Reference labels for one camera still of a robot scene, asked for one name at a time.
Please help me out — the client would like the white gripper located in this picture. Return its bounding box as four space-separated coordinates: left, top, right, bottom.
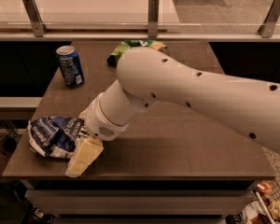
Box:
65 92 130 177

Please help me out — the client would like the blue chip bag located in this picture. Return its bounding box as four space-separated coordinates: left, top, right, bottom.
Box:
28 116 89 159

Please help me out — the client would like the metal railing bracket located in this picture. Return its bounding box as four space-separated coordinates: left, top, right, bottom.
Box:
258 0 280 38
147 0 160 37
22 0 46 37

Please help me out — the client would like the right metal railing bracket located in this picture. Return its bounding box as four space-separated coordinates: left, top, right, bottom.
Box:
258 0 280 38

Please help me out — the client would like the middle metal railing bracket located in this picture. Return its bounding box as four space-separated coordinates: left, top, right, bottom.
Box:
147 0 160 37

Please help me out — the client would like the blue soda can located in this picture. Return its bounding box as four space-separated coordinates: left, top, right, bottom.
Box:
56 46 84 88

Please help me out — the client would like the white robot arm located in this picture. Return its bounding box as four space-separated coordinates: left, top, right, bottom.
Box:
65 47 280 177

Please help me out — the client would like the green chip bag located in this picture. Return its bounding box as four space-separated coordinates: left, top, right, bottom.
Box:
106 39 167 67

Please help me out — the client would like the wire basket with snacks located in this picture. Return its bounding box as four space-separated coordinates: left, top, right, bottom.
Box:
234 180 280 224

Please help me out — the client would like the left metal railing bracket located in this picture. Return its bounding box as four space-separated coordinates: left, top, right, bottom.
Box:
22 0 46 37

